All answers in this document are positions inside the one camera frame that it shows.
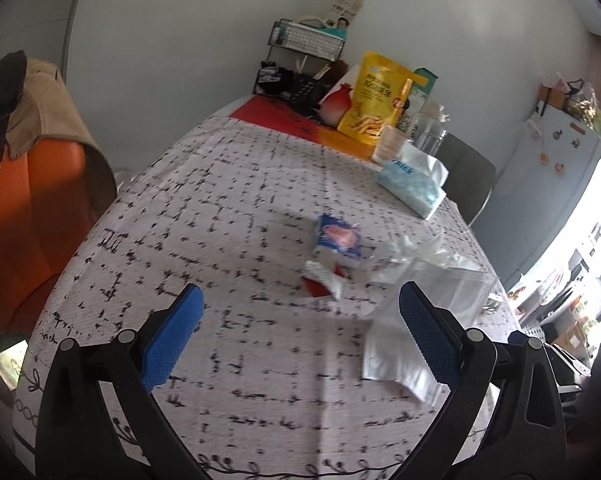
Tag white paper packet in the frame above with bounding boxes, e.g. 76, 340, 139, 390
361, 320, 446, 403

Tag white cup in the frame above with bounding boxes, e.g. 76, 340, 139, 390
373, 125, 413, 166

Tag tan jacket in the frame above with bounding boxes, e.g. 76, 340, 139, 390
3, 59, 118, 211

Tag blue and white wrapper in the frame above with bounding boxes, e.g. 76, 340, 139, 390
313, 213, 365, 267

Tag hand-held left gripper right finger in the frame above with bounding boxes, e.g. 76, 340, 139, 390
380, 281, 567, 480

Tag blue tissue pack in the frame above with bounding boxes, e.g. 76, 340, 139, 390
377, 142, 450, 220

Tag green and white carton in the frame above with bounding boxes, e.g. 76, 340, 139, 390
405, 67, 439, 126

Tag white fridge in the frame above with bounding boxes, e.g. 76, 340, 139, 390
473, 110, 601, 286

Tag white gridded pack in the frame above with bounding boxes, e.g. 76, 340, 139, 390
285, 25, 342, 57

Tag clear bag with gold items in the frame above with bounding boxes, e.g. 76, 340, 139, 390
565, 80, 601, 136

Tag orange chair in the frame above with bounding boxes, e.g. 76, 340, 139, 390
0, 140, 116, 341

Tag red table mat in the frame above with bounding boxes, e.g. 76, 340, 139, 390
230, 94, 381, 161

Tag black wire rack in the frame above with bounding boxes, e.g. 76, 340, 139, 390
256, 19, 346, 97

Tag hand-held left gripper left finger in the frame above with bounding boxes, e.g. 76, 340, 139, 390
35, 284, 216, 480

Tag white box with red fruit print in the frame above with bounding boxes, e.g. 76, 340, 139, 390
319, 65, 361, 127

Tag red and white wrapper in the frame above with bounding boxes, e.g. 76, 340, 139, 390
300, 257, 371, 302

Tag clear plastic bottle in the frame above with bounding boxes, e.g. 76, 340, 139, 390
413, 102, 451, 158

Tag tall white bottle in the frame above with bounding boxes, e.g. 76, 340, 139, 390
325, 0, 368, 28

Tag yellow snack bag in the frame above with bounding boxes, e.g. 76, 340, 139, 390
337, 51, 415, 142

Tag black bundle of small items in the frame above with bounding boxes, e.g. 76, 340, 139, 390
258, 62, 331, 111

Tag grey chair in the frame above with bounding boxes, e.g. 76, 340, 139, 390
437, 132, 497, 226

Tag clear plastic bag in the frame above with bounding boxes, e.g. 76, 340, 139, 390
367, 260, 497, 331

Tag brown basket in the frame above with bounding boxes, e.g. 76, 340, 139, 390
537, 82, 581, 113

